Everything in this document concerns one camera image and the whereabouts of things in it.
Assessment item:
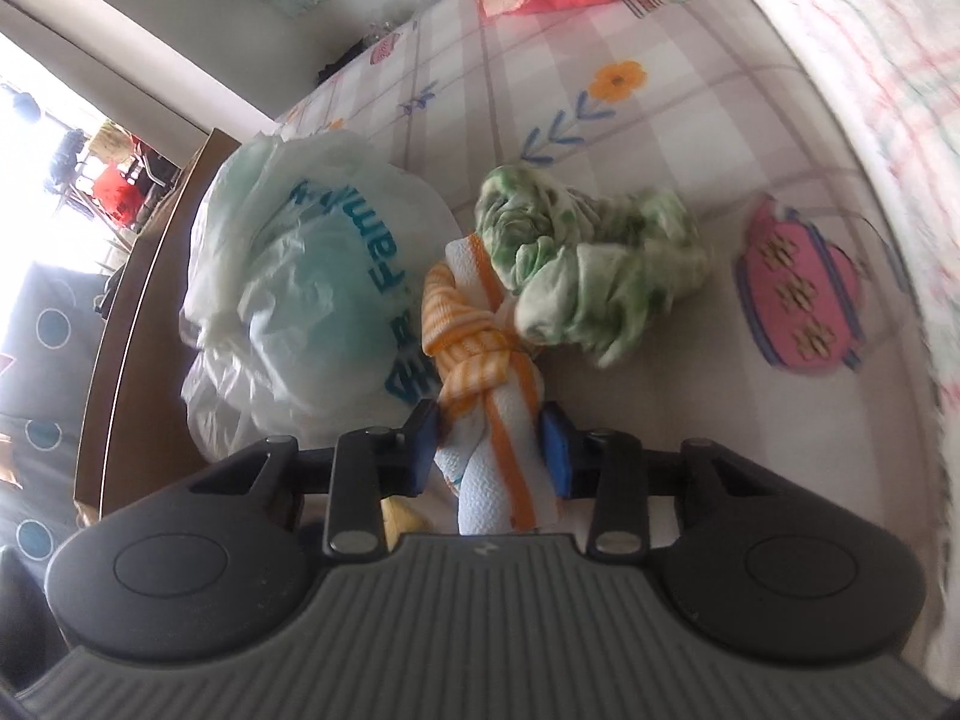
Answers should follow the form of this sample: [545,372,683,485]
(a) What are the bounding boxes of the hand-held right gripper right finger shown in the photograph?
[540,401,796,560]

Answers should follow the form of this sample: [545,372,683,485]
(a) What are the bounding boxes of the orange striped white cloth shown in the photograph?
[420,234,561,539]

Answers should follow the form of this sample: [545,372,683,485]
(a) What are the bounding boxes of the brown cardboard box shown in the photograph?
[75,127,242,535]

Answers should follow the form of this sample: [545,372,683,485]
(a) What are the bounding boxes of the green floral cloth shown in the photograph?
[476,165,711,370]

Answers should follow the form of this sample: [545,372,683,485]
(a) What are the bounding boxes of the white striped blanket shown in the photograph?
[709,0,960,425]

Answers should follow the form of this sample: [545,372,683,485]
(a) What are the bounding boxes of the gold tissue packet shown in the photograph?
[381,499,434,541]

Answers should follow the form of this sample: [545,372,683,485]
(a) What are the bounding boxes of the dark cloth with circles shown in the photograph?
[0,262,107,580]

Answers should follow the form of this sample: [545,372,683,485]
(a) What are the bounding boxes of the plaid floral bed sheet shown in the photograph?
[274,0,946,533]

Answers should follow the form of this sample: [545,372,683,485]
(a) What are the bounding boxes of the white plastic bag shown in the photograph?
[180,131,467,464]

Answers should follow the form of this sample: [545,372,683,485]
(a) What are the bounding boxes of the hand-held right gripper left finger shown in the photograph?
[176,399,440,558]

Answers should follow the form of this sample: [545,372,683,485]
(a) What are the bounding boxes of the red plastic item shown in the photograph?
[90,165,145,224]

